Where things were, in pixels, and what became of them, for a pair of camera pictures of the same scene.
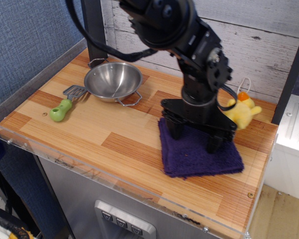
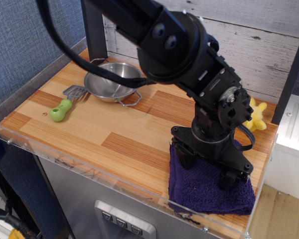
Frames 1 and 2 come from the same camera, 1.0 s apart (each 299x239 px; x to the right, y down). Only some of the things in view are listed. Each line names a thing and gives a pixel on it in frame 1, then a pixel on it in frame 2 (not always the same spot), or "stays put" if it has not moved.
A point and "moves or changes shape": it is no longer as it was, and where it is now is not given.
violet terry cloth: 189,157 moves or changes shape
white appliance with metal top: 288,170 stays put
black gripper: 207,117 to 221,156
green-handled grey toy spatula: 58,113 stays put
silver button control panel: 113,223 stays put
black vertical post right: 289,87 stays put
